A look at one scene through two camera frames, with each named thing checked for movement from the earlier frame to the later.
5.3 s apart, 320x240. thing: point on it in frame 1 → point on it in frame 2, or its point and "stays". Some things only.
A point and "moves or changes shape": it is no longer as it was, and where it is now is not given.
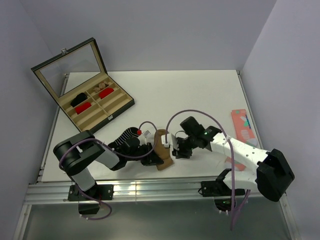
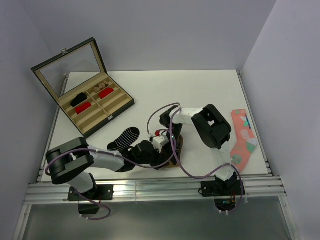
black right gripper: (179, 152) → (173, 156)
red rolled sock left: (81, 107) stays
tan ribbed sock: (162, 152) moves or changes shape
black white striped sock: (121, 141) stays
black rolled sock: (79, 98) stays
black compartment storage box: (78, 79) stays
